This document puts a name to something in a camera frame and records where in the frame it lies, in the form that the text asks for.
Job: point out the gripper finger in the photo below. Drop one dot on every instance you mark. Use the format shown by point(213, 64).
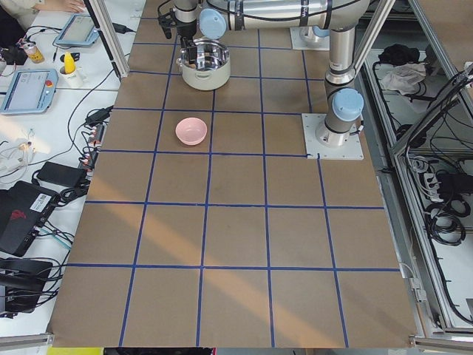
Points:
point(192, 51)
point(184, 49)

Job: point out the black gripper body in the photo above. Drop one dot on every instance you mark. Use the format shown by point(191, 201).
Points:
point(187, 29)

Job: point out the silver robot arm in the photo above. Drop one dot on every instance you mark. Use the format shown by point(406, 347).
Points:
point(313, 25)

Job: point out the pale green cooking pot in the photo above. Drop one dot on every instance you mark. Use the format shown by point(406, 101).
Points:
point(212, 68)

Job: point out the pink bowl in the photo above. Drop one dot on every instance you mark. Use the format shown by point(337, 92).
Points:
point(191, 131)

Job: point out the far blue teach pendant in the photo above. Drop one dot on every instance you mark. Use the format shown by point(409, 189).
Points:
point(79, 31)

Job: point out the blue teach pendant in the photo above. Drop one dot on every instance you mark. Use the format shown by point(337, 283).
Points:
point(79, 31)
point(30, 92)

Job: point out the white cup with banana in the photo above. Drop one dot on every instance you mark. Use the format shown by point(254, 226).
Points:
point(71, 73)

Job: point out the yellow drink can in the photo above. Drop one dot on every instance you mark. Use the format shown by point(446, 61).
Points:
point(33, 53)

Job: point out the near blue teach pendant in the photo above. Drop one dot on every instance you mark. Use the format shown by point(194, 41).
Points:
point(30, 92)

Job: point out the black power adapter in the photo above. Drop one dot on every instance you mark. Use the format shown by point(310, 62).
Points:
point(61, 175)

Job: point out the brown paper table mat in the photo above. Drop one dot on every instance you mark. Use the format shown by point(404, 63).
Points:
point(240, 241)

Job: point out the black cloth bundle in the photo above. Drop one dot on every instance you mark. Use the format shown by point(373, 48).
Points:
point(398, 54)

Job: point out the crumpled white cloth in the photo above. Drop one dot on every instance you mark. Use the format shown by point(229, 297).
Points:
point(404, 79)

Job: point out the black computer box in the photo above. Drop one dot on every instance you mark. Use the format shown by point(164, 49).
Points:
point(22, 284)

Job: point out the aluminium frame post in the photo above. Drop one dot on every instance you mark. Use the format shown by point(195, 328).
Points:
point(103, 23)

